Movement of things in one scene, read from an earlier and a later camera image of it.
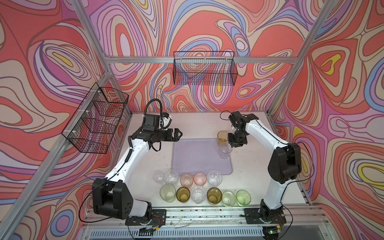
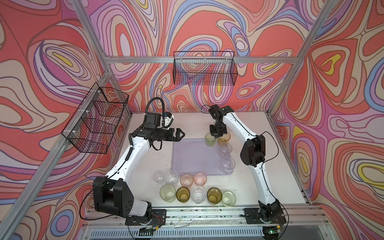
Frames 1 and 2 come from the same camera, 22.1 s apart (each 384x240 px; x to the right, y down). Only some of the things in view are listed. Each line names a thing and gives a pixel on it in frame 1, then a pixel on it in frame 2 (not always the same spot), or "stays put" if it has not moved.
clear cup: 224,150 stays put
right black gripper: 233,143 -> 217,134
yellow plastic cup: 222,135 stays put
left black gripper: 176,137 stays put
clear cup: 171,176 stays put
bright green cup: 243,197 -> 210,140
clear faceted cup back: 214,178 -> 227,164
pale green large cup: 167,192 stays put
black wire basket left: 90,127 stays put
